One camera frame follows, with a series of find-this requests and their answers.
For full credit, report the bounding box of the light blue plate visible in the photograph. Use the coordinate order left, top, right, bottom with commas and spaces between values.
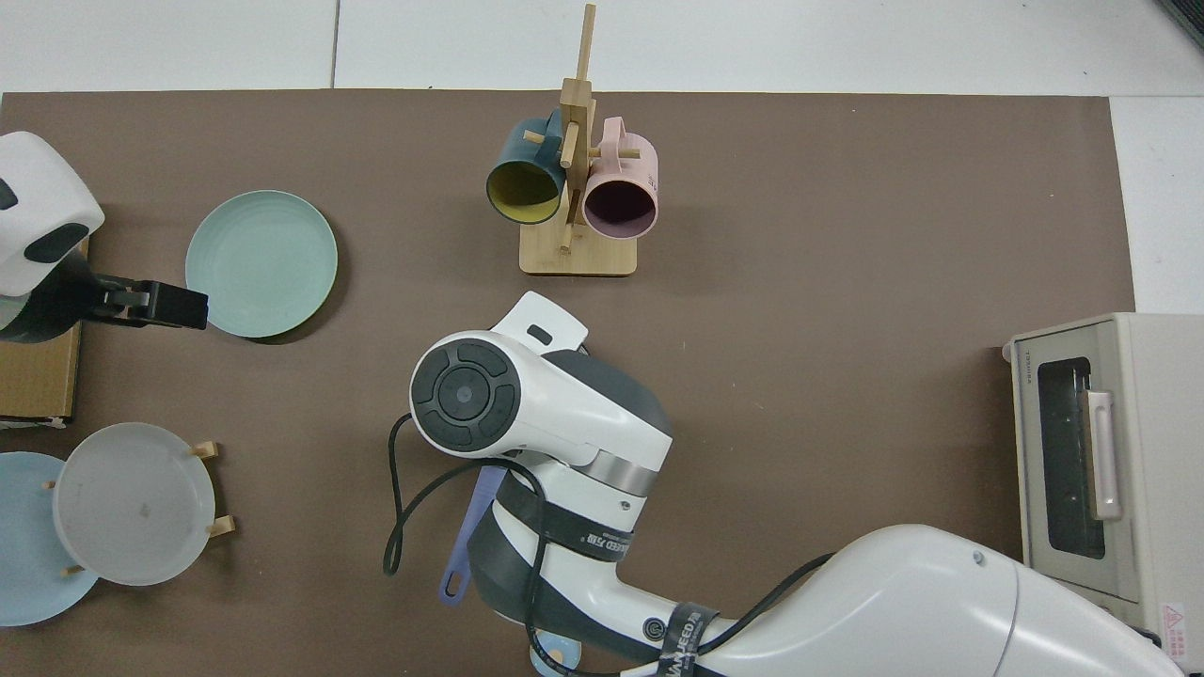
0, 452, 100, 627

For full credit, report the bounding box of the pale toaster oven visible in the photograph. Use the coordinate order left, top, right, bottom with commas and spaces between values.
1002, 312, 1204, 673

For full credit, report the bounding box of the wooden plate rack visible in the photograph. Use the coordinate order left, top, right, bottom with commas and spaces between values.
42, 440, 236, 576

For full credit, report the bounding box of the pale green plate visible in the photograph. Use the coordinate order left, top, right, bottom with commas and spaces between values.
185, 190, 339, 339

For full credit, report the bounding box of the small blue round thing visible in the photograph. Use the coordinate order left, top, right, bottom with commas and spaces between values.
530, 632, 582, 677

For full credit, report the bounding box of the dark teal mug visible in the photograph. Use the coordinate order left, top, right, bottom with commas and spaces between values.
485, 108, 568, 226

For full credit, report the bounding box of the black pot with purple handle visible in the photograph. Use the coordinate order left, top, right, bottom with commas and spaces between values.
438, 464, 506, 606

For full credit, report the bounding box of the wooden cup stand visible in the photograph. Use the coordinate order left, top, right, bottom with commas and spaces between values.
519, 3, 642, 277

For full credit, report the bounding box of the wire basket with wooden floor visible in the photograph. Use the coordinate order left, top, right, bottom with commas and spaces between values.
0, 238, 90, 431

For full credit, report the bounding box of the pink mug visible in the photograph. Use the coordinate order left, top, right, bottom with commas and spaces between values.
581, 117, 659, 239

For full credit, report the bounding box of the brown table cloth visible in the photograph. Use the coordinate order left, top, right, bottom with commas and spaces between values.
0, 89, 1136, 677

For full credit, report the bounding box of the grey plate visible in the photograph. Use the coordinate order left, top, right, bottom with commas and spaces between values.
52, 422, 217, 587

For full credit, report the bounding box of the dark flat object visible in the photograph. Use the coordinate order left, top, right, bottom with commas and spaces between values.
1155, 0, 1204, 50

